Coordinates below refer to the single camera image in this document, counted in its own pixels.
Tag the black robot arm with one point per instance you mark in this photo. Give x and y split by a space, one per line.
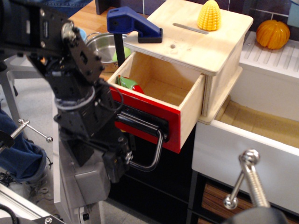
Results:
52 44

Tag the yellow toy corn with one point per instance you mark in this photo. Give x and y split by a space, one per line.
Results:
209 18

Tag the blue bar clamp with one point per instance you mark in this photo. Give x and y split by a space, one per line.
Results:
124 20

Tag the person's leg in jeans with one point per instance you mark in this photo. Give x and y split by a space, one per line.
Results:
25 161

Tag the wooden drawer with red front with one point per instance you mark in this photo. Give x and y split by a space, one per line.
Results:
172 92

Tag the steel clamp screw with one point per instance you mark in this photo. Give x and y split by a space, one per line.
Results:
8 140
248 160

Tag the light blue bowl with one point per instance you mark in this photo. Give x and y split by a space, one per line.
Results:
83 34

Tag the light wooden box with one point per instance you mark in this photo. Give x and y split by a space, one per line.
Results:
216 54

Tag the green and red toy pepper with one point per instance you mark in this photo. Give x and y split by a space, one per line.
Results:
128 83

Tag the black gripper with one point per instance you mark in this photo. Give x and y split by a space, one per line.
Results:
87 124

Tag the near steel clamp screw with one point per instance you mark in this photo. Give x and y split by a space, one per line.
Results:
248 160

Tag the left steel clamp screw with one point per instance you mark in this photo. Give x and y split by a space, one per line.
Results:
8 140

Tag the steel pot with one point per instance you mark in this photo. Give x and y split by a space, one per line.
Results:
103 45

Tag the grey metal bracket mount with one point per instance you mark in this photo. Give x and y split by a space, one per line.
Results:
78 189

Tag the orange toy pumpkin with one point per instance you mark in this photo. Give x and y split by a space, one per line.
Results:
272 34

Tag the white toy sink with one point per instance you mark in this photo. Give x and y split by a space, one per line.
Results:
262 113

